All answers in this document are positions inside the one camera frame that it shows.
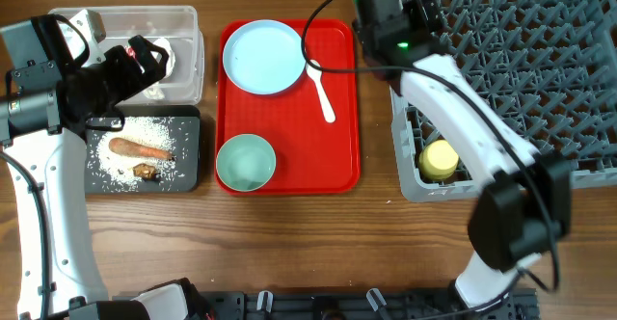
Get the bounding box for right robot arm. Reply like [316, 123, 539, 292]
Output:
[353, 0, 572, 313]

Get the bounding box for yellow plastic cup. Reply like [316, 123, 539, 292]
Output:
[419, 140, 460, 181]

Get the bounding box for white rice grains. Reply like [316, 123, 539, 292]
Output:
[85, 117, 190, 193]

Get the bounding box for clear plastic bin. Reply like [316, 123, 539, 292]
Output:
[51, 6, 205, 105]

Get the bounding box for brown food scrap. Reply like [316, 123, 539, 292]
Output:
[132, 163, 160, 181]

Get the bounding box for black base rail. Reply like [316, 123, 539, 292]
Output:
[202, 288, 542, 320]

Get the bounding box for red snack wrapper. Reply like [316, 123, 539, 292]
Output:
[125, 45, 136, 60]

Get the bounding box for white plastic spoon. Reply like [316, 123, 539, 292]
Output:
[306, 60, 336, 123]

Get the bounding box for orange carrot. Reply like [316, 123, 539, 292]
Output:
[108, 138, 174, 161]

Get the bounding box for black plastic tray bin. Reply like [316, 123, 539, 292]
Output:
[85, 105, 201, 194]

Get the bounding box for grey dishwasher rack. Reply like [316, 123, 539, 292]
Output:
[374, 0, 617, 202]

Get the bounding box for white tissue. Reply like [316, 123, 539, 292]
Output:
[142, 37, 177, 101]

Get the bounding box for green bowl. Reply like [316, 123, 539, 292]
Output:
[215, 134, 277, 193]

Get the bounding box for red serving tray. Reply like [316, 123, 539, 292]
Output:
[214, 18, 362, 197]

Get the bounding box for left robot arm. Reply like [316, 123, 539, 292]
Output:
[1, 9, 217, 320]

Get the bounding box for light blue plate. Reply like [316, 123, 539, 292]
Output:
[223, 19, 306, 95]

